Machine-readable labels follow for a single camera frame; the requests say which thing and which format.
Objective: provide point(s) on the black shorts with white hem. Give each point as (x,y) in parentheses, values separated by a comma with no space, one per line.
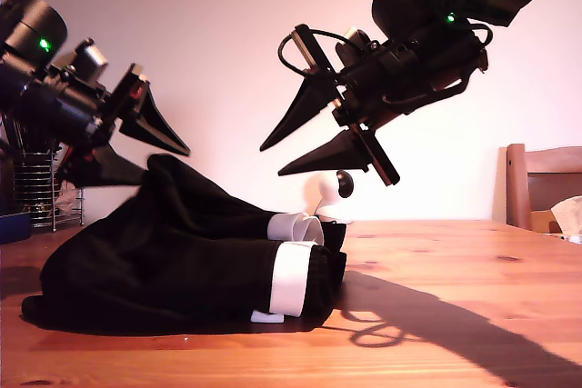
(159,247)

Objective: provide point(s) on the white tissue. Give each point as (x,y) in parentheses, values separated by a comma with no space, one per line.
(568,215)

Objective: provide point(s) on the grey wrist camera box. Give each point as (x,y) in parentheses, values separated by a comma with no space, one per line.
(88,58)
(354,49)

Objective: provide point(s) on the wooden chair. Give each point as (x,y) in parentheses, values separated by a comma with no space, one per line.
(516,188)

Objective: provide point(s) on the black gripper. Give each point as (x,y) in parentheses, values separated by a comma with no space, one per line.
(377,83)
(82,106)

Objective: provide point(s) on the white round webcam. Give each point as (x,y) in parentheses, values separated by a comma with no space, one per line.
(327,188)

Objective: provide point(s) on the blue box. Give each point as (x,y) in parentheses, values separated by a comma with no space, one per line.
(13,230)

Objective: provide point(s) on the tan cardboard box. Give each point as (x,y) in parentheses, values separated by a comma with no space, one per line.
(538,222)

